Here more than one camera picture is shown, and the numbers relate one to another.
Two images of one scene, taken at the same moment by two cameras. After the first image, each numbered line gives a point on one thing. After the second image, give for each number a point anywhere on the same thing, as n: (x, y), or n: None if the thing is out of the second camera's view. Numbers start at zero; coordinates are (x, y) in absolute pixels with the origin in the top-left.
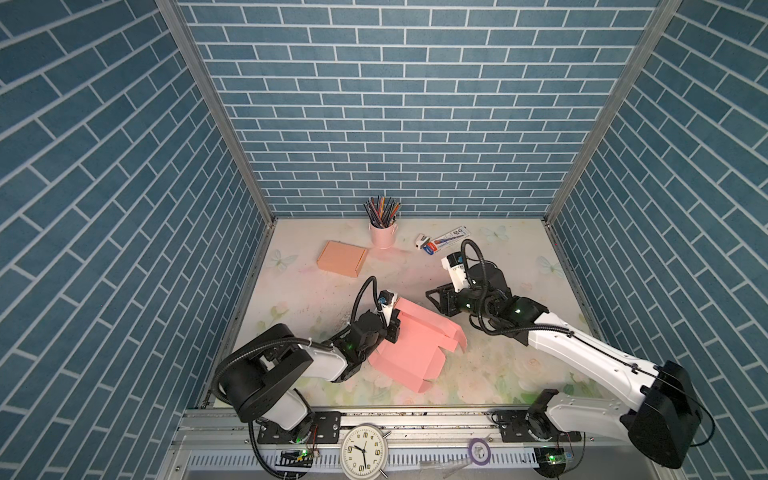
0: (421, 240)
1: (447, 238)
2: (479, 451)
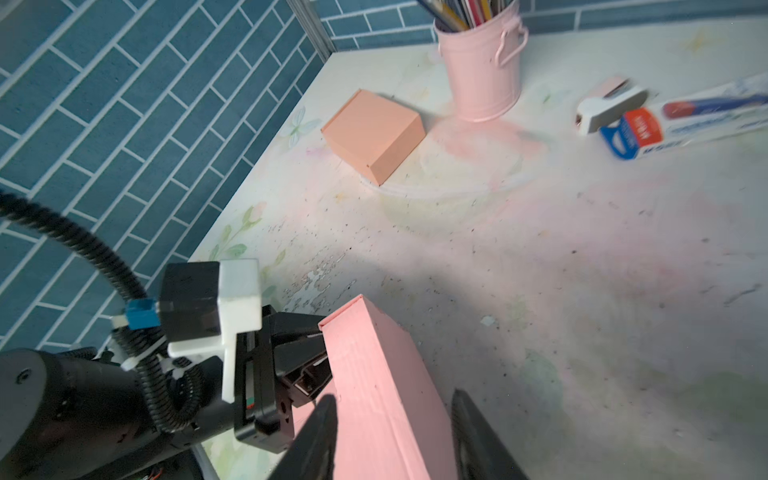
0: (620, 98)
1: (688, 117)
2: None
